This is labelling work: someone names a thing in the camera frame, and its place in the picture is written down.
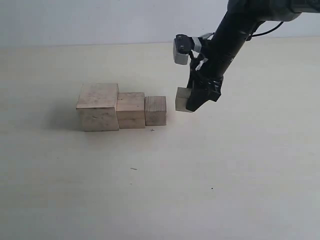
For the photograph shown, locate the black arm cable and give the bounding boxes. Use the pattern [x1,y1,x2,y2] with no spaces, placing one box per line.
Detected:
[249,21,286,38]

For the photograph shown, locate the smallest wooden cube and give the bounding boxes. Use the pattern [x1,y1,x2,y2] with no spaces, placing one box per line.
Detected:
[175,87,193,113]

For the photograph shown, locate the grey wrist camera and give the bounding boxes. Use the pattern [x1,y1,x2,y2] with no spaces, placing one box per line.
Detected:
[173,34,203,66]

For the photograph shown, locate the second largest wooden cube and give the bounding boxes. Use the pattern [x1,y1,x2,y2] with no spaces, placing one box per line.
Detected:
[116,92,146,129]

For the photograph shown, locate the third largest wooden cube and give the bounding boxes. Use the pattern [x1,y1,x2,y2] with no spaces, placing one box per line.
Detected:
[144,96,167,126]

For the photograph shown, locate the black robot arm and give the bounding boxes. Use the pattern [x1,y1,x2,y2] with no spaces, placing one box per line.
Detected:
[174,0,320,112]

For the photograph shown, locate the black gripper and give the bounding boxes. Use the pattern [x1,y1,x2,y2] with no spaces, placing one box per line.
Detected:
[185,32,248,112]

